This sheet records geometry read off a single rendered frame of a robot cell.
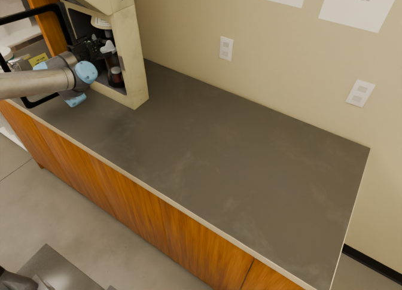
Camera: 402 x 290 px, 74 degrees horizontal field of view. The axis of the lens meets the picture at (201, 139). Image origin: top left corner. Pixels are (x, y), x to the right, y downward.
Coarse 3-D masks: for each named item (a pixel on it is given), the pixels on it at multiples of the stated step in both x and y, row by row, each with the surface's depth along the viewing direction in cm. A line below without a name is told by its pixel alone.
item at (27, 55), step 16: (32, 16) 106; (48, 16) 111; (0, 32) 101; (16, 32) 105; (32, 32) 109; (48, 32) 114; (0, 48) 104; (16, 48) 108; (32, 48) 112; (48, 48) 117; (64, 48) 122; (16, 64) 111; (32, 64) 116; (32, 96) 123
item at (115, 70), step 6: (114, 54) 120; (108, 60) 122; (114, 60) 122; (108, 66) 124; (114, 66) 124; (120, 66) 126; (108, 72) 127; (114, 72) 126; (120, 72) 127; (108, 78) 131; (114, 78) 128; (120, 78) 129
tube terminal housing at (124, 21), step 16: (112, 0) 96; (128, 0) 102; (96, 16) 105; (112, 16) 100; (128, 16) 105; (112, 32) 106; (128, 32) 109; (128, 48) 112; (128, 64) 116; (128, 80) 120; (144, 80) 130; (112, 96) 137; (128, 96) 129; (144, 96) 136
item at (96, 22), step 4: (92, 16) 112; (92, 20) 112; (96, 20) 110; (100, 20) 109; (104, 20) 109; (92, 24) 112; (96, 24) 111; (100, 24) 110; (104, 24) 110; (108, 24) 110; (100, 28) 111; (104, 28) 110; (108, 28) 110
